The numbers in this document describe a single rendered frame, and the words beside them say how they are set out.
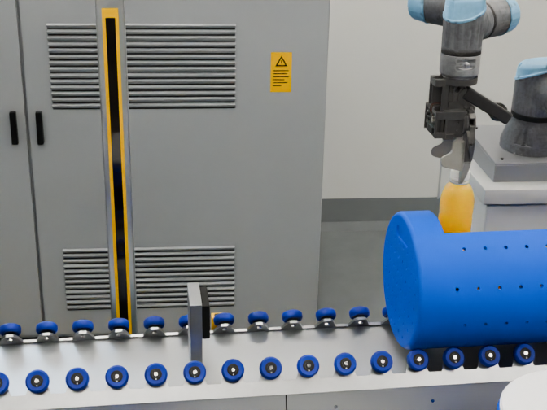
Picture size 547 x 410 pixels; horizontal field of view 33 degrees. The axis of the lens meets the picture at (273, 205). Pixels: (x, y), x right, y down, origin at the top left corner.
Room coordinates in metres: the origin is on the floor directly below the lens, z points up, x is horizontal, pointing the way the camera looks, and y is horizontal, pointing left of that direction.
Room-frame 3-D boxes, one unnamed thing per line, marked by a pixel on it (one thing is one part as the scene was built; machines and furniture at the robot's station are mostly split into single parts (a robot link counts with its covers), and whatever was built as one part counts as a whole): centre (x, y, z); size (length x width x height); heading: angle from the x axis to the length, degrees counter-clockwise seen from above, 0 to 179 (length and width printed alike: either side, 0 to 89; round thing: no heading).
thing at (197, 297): (1.66, 0.15, 1.00); 0.10 x 0.04 x 0.15; 8
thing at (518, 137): (2.27, -0.66, 1.25); 0.15 x 0.15 x 0.10
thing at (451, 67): (1.73, -0.35, 1.54); 0.08 x 0.08 x 0.05
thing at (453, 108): (1.73, -0.34, 1.46); 0.09 x 0.08 x 0.12; 98
